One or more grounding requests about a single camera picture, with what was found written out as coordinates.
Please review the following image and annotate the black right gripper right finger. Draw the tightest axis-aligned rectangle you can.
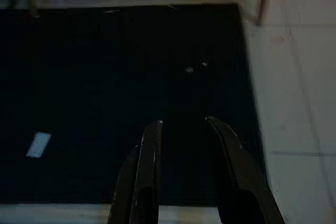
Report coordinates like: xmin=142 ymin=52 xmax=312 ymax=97
xmin=205 ymin=116 xmax=286 ymax=224

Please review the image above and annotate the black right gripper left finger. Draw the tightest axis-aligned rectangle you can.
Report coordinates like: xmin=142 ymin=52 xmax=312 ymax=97
xmin=107 ymin=120 xmax=163 ymax=224

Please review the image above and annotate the black floor mat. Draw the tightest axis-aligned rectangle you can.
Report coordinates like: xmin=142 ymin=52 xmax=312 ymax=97
xmin=0 ymin=3 xmax=266 ymax=206

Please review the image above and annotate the white paper scrap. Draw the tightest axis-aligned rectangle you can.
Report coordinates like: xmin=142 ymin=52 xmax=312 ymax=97
xmin=26 ymin=132 xmax=52 ymax=158

